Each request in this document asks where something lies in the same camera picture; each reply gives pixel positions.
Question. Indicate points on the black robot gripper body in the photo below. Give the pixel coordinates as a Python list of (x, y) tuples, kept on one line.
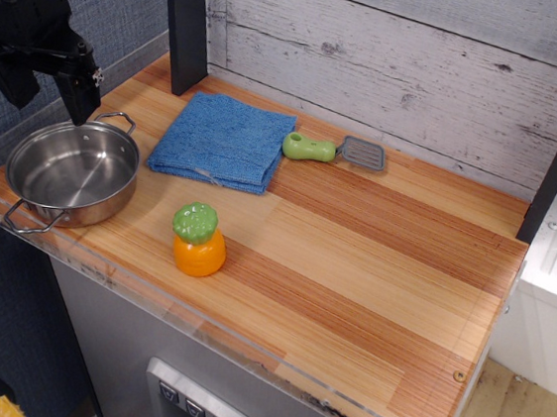
[(35, 35)]

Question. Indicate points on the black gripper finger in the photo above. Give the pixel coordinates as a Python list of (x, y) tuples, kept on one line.
[(18, 83), (78, 81)]

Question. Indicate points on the green handled grey spatula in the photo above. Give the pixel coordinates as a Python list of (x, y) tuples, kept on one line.
[(353, 150)]

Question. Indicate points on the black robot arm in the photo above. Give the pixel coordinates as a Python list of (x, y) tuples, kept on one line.
[(36, 37)]

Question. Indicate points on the stainless steel pot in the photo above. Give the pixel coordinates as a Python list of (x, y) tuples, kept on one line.
[(72, 176)]

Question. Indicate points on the blue folded cloth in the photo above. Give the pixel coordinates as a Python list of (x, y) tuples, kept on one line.
[(220, 140)]

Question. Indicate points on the orange toy carrot green top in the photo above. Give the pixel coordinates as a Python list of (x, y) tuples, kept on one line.
[(198, 247)]

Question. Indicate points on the grey cabinet with dispenser panel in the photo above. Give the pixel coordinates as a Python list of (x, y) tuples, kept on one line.
[(142, 366)]

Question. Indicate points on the clear acrylic table guard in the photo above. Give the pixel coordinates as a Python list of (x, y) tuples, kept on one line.
[(300, 336)]

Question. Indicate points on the white ribbed box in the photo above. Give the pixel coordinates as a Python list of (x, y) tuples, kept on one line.
[(525, 338)]

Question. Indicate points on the dark vertical post left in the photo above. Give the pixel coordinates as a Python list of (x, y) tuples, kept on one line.
[(187, 43)]

